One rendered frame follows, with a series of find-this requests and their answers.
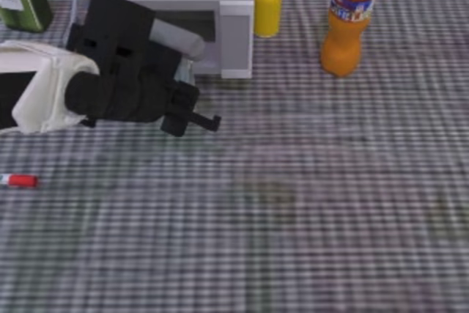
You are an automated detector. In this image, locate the red marker pen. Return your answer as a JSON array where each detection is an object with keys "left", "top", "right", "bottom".
[{"left": 0, "top": 173, "right": 40, "bottom": 190}]

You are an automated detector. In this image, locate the checkered tablecloth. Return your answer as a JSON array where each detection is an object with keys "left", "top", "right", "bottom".
[{"left": 0, "top": 0, "right": 469, "bottom": 313}]

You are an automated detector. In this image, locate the orange soda bottle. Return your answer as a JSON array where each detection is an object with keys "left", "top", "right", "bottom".
[{"left": 320, "top": 0, "right": 381, "bottom": 78}]

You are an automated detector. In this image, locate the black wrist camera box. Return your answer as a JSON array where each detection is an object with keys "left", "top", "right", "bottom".
[{"left": 66, "top": 0, "right": 157, "bottom": 73}]

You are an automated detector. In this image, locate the yellow squeeze bottle white cap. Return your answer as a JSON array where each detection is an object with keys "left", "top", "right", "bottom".
[{"left": 254, "top": 0, "right": 284, "bottom": 39}]

